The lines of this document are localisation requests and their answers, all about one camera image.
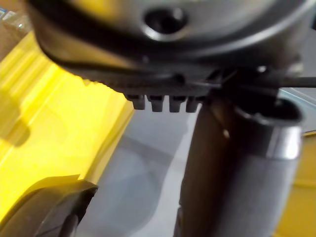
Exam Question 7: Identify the yellow plastic bag liner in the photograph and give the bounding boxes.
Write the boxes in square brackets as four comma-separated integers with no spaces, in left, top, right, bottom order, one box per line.
[0,31,135,224]

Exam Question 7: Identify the black plastic housing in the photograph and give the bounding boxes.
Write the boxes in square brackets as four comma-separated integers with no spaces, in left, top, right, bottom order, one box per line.
[13,179,99,237]

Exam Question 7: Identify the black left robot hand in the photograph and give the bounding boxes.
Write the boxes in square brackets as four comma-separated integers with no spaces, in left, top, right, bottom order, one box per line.
[26,0,316,237]

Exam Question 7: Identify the brown cardboard box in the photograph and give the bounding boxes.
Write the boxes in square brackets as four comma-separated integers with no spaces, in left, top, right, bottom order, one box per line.
[0,0,38,66]

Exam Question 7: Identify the yellow metal shelf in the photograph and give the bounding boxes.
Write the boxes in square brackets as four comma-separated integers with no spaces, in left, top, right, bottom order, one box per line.
[292,130,316,237]

